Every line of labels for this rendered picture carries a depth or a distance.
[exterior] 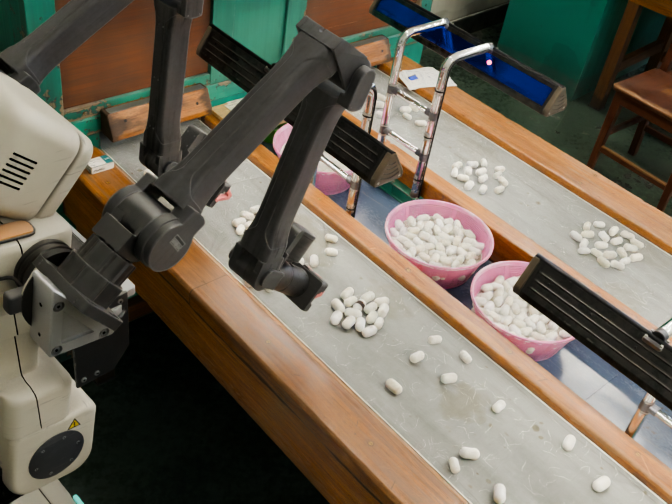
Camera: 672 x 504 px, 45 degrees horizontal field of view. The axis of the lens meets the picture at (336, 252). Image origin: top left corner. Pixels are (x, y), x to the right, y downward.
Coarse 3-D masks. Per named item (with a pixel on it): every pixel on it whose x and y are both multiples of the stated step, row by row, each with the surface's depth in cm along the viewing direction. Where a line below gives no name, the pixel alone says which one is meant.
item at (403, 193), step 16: (416, 32) 202; (400, 48) 202; (480, 48) 198; (400, 64) 205; (448, 64) 193; (400, 96) 208; (384, 112) 214; (432, 112) 201; (384, 128) 217; (432, 128) 204; (432, 144) 206; (416, 176) 213; (400, 192) 220; (416, 192) 216
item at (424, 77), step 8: (400, 72) 260; (408, 72) 261; (416, 72) 262; (424, 72) 262; (432, 72) 263; (408, 80) 257; (416, 80) 257; (424, 80) 258; (432, 80) 259; (448, 80) 260; (416, 88) 254
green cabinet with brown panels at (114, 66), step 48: (0, 0) 189; (48, 0) 178; (144, 0) 196; (240, 0) 215; (288, 0) 225; (336, 0) 239; (432, 0) 266; (0, 48) 200; (96, 48) 194; (144, 48) 203; (192, 48) 213; (48, 96) 191; (96, 96) 202; (144, 96) 210
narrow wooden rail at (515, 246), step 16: (400, 160) 221; (416, 160) 222; (432, 176) 217; (432, 192) 215; (448, 192) 212; (432, 208) 217; (464, 208) 208; (480, 208) 209; (496, 224) 204; (496, 240) 203; (512, 240) 200; (528, 240) 201; (496, 256) 205; (512, 256) 201; (528, 256) 197; (544, 256) 197; (576, 272) 194; (592, 288) 190; (624, 304) 187; (640, 320) 183
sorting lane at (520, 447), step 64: (256, 192) 205; (320, 256) 189; (320, 320) 173; (384, 320) 176; (384, 384) 162; (448, 384) 164; (512, 384) 166; (448, 448) 152; (512, 448) 154; (576, 448) 156
